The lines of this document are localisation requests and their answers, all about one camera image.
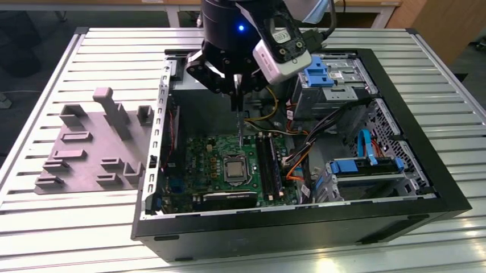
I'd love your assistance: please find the grey parts rack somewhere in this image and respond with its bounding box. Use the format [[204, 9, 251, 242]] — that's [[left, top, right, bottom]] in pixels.
[[33, 86, 155, 195]]

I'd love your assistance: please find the silver CPU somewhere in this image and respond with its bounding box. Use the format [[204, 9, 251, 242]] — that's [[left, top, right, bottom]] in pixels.
[[226, 162, 246, 177]]

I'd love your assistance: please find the red black twisted wire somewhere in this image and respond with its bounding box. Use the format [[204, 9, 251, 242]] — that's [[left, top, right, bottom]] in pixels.
[[162, 109, 179, 171]]

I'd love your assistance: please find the green motherboard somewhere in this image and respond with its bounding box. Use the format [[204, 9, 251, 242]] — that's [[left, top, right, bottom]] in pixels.
[[184, 133, 300, 208]]

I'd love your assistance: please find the black PC case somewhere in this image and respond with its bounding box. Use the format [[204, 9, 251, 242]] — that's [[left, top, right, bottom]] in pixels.
[[131, 48, 474, 262]]

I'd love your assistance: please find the hard disk in blue carrier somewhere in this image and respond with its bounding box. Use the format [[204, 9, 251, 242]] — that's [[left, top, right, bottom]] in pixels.
[[328, 157, 406, 177]]

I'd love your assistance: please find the blue data cable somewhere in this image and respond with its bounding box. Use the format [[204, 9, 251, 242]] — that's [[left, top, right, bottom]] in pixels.
[[357, 129, 379, 166]]

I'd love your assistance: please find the metal disk bay cage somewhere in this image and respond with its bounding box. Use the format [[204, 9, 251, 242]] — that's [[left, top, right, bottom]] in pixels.
[[312, 159, 418, 202]]

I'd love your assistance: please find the black RAM slot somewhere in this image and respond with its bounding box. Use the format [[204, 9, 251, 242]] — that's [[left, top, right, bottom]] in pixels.
[[255, 133, 275, 200]]

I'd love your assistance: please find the grey wrist camera black bracket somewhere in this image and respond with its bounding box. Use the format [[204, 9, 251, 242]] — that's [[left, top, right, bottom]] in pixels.
[[236, 0, 312, 85]]

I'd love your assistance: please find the grey power supply unit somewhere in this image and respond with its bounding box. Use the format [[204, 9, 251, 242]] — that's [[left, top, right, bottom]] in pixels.
[[168, 61, 250, 137]]

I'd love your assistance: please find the black graphics card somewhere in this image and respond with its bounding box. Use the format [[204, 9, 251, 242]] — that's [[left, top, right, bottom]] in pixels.
[[191, 190, 259, 213]]

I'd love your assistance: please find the yellow wire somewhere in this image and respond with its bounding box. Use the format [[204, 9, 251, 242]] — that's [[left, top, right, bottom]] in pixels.
[[244, 86, 280, 126]]

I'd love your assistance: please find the CPU socket metal frame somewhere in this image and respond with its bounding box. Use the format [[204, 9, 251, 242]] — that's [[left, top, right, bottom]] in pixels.
[[222, 153, 252, 185]]

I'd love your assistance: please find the white desk wooden top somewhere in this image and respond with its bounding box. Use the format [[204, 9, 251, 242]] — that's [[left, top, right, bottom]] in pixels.
[[0, 0, 403, 29]]

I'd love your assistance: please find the blue plastic drive latch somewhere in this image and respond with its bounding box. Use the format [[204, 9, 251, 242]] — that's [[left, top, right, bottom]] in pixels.
[[302, 55, 335, 88]]

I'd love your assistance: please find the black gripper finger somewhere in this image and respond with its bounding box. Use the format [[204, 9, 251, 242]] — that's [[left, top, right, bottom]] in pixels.
[[238, 69, 271, 112], [184, 50, 239, 112]]

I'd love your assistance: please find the metal optical drive cage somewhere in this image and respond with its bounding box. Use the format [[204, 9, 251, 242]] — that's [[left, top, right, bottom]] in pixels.
[[291, 55, 379, 120]]

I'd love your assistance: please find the orange wire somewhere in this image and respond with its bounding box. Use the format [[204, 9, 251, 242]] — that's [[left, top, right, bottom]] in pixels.
[[284, 162, 304, 181]]

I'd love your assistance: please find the black cable bundle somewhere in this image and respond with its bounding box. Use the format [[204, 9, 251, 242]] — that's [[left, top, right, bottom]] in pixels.
[[284, 98, 375, 166]]

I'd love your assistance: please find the wooden cabinet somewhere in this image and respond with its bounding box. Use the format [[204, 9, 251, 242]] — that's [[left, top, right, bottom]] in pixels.
[[385, 0, 486, 68]]

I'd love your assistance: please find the black case fan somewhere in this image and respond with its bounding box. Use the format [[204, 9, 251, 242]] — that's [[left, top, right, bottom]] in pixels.
[[167, 93, 187, 171]]

